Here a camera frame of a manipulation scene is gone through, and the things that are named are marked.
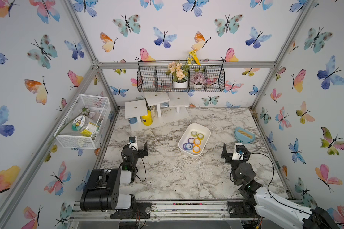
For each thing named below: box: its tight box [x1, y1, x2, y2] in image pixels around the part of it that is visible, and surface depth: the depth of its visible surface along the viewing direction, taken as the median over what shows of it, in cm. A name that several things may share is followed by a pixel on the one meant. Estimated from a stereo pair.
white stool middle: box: [143, 91, 171, 118], surface depth 98 cm
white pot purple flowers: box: [190, 71, 207, 89], surface depth 90 cm
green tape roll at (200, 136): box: [197, 133, 205, 141], surface depth 104 cm
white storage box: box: [178, 123, 211, 158], surface depth 103 cm
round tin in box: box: [71, 114, 100, 133], surface depth 65 cm
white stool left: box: [124, 99, 148, 123], surface depth 101 cm
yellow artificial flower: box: [187, 50, 202, 66], surface depth 84 cm
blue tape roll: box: [185, 143, 194, 151], surface depth 98 cm
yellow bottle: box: [141, 109, 153, 126], surface depth 105 cm
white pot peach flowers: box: [165, 61, 190, 89], surface depth 84 cm
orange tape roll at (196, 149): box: [192, 145, 202, 154], surface depth 98 cm
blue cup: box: [128, 116, 138, 125], surface depth 109 cm
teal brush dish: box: [234, 126, 256, 144], surface depth 104 cm
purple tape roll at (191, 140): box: [187, 137, 195, 145], surface depth 103 cm
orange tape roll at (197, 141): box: [193, 138, 202, 146], surface depth 101 cm
